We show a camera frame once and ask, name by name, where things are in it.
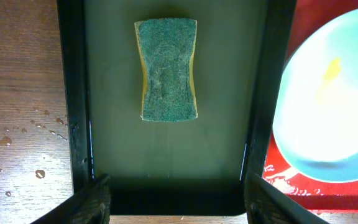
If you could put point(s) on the green yellow sponge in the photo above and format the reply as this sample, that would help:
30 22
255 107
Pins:
166 48

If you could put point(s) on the dark green sponge tray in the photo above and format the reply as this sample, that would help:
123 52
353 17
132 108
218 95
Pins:
193 167

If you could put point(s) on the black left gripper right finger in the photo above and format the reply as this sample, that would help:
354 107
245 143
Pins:
266 205

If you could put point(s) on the light blue plate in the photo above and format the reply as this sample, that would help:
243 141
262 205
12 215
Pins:
316 118

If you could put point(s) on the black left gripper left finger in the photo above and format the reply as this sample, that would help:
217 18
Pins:
90 205

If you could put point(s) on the red plastic tray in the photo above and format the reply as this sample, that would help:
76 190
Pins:
314 195

